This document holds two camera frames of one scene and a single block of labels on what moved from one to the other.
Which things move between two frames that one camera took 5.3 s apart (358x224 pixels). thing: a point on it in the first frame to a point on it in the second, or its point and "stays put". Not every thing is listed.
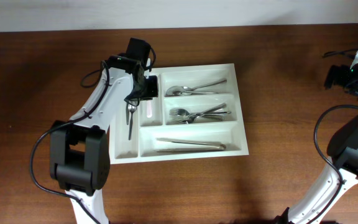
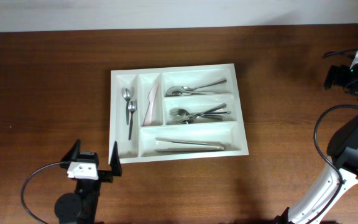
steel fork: [184, 120] stays put
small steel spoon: [131, 109] stays put
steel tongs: [218, 145] stays put
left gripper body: [146, 89] to [92, 185]
